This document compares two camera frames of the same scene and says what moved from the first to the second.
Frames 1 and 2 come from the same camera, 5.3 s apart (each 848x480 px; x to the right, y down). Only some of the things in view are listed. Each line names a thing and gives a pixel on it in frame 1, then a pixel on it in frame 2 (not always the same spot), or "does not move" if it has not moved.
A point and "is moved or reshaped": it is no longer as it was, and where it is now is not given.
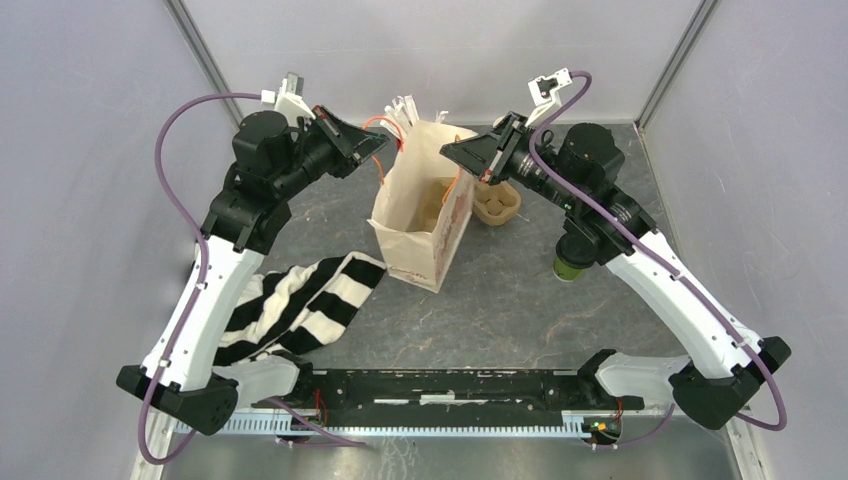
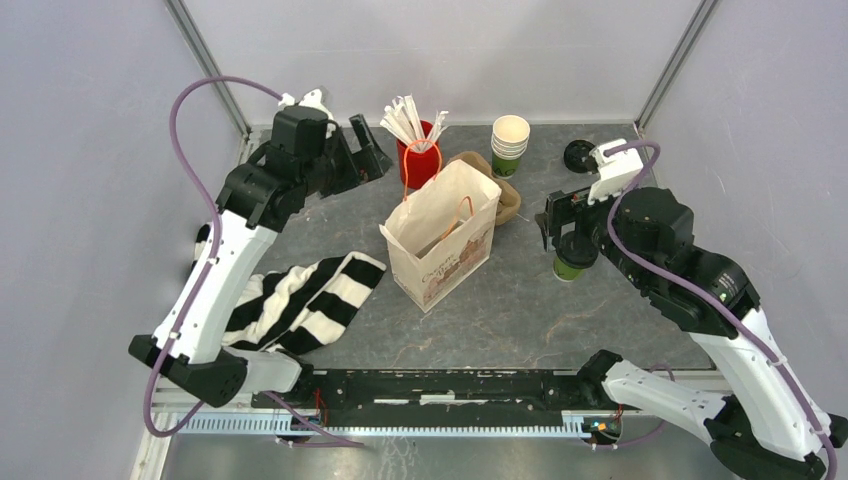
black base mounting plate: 355,394 does not move
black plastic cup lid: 576,251 does not move
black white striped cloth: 299,309 does not move
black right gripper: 488,155 -> 561,207
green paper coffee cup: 564,272 does not move
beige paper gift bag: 424,204 is moved or reshaped
